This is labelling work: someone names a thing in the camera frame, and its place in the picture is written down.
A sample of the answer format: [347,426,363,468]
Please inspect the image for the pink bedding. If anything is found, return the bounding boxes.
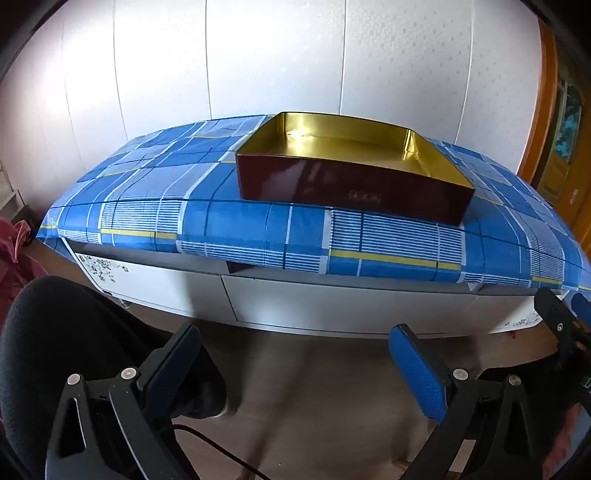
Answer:
[0,217,47,333]

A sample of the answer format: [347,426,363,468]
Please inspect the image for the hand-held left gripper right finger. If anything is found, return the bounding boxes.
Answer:
[389,324,555,480]

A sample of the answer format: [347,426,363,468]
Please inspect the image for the white cabinet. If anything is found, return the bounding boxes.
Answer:
[60,237,555,340]

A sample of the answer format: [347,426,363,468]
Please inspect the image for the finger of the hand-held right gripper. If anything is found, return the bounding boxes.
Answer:
[534,287,580,370]
[571,292,591,333]

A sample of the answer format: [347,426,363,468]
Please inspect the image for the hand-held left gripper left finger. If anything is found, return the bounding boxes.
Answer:
[45,323,202,480]

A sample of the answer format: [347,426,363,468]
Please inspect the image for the black cable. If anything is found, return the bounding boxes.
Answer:
[171,424,271,480]

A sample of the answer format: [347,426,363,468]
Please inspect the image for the person's black trouser leg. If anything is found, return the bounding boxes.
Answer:
[0,275,229,480]

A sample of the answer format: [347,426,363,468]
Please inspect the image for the blue checked cloth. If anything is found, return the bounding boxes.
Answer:
[36,115,591,294]

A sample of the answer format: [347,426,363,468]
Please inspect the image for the white shelf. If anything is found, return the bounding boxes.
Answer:
[0,159,24,213]

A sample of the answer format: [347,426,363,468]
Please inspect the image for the wooden door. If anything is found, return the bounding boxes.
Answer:
[517,18,591,241]

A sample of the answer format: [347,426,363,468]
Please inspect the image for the red tin box gold inside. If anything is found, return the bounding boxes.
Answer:
[235,111,476,227]

